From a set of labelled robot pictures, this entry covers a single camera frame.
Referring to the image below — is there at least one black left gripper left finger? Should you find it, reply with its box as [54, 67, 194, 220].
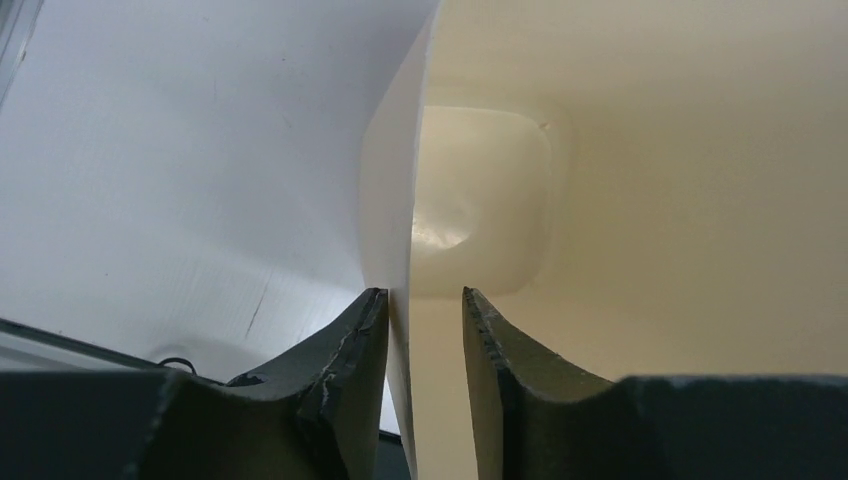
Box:
[1, 288, 389, 479]

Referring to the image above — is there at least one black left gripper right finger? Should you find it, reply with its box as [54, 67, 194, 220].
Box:
[461, 288, 847, 479]

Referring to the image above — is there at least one beige plastic bin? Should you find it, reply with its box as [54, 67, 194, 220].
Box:
[391, 1, 847, 479]

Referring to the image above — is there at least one aluminium frame rail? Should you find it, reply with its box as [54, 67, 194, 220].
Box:
[1, 319, 196, 373]

